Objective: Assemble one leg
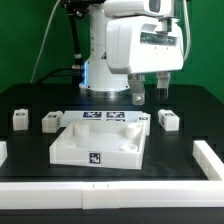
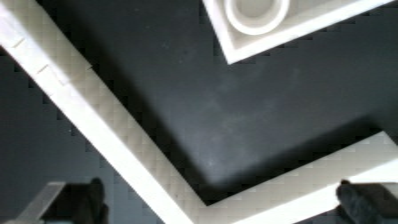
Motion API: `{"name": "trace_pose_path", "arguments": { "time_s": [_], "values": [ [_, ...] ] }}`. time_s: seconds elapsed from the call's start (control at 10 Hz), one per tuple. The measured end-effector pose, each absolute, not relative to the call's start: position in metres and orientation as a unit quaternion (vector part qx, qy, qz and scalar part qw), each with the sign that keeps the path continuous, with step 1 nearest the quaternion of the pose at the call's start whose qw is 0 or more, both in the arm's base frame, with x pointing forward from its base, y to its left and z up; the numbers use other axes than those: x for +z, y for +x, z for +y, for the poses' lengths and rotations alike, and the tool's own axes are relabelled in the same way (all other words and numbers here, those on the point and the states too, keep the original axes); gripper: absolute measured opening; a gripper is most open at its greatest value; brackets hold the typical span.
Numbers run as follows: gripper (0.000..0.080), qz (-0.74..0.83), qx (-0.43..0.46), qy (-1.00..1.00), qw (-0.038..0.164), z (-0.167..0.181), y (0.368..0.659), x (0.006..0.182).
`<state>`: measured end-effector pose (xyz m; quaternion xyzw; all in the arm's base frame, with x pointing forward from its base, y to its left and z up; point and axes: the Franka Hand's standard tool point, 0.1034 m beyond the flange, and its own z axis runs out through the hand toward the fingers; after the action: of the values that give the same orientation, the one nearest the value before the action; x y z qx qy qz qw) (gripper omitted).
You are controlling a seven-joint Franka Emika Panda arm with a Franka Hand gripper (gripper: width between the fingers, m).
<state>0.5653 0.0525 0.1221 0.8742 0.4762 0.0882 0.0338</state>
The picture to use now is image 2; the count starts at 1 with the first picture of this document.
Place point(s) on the white L-shaped obstacle fence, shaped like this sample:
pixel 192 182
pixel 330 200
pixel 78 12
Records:
pixel 284 200

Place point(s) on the white square tabletop part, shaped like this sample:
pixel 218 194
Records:
pixel 256 24

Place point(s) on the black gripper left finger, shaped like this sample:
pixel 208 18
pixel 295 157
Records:
pixel 65 204

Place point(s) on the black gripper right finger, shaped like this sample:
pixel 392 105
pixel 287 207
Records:
pixel 367 202

